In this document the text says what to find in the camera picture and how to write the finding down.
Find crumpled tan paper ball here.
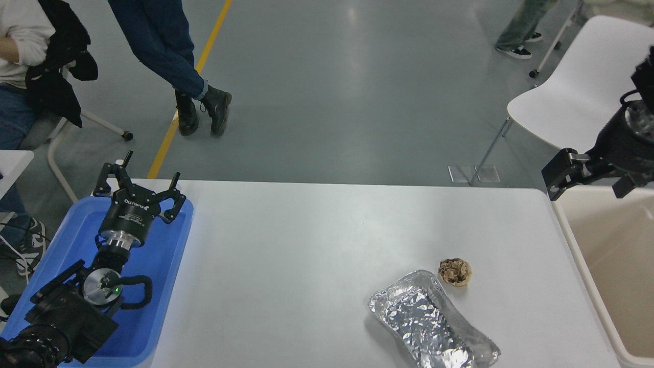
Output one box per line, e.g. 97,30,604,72
438,258,473,287

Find chair leg with caster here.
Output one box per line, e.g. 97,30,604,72
529,0,583,80

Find large pale bin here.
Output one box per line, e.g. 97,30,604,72
547,185,654,368

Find small white side table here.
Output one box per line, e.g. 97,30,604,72
0,150,35,200

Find blue plastic tray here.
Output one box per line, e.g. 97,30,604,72
0,196,195,367

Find clear floor plates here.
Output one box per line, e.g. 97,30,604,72
448,165,500,183

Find walking person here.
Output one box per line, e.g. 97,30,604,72
495,0,557,60

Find white plastic chair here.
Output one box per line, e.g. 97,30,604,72
469,15,654,186

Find standing person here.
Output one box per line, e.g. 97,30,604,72
107,0,233,136

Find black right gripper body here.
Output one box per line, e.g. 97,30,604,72
587,104,654,175

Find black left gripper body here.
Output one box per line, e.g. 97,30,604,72
98,188,161,243

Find crumpled foil tray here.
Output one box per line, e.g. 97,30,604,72
368,268,501,368

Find grey metal chair frame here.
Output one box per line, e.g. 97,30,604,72
47,110,134,205

